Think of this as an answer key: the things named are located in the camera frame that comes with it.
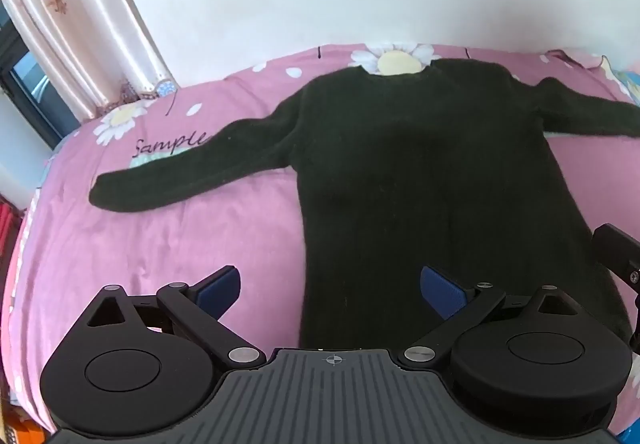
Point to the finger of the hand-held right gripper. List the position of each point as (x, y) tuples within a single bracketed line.
[(617, 249)]

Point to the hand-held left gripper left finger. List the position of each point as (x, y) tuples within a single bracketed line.
[(220, 288)]

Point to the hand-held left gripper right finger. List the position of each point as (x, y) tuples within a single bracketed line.
[(442, 291)]

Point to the black knit sweater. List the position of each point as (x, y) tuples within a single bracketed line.
[(400, 174)]

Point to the pink floral bedsheet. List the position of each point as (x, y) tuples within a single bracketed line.
[(150, 249)]

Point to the red object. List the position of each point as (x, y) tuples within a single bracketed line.
[(7, 234)]

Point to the orange object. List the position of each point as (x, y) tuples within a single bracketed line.
[(25, 429)]

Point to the dark framed window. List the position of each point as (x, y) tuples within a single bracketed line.
[(22, 74)]

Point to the pink patterned curtain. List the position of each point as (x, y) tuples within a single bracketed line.
[(75, 24)]

